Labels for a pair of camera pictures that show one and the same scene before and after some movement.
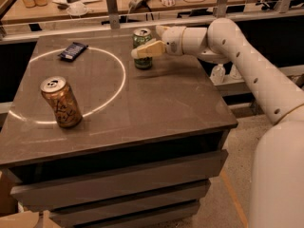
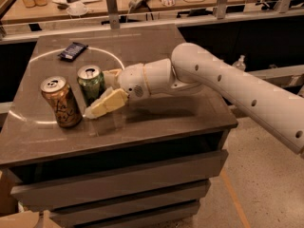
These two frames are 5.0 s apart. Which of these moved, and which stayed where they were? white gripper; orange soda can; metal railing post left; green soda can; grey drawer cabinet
Moved: green soda can; white gripper
Stayed: orange soda can; metal railing post left; grey drawer cabinet
